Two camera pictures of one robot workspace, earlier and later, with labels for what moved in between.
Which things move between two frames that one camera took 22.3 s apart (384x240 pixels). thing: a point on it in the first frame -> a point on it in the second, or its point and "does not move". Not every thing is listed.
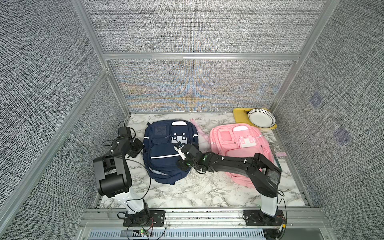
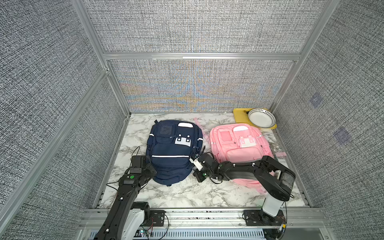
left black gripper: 140,145 -> 152,171
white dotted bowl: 262,118 does not move
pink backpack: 241,139 does not move
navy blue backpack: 160,156 does not move
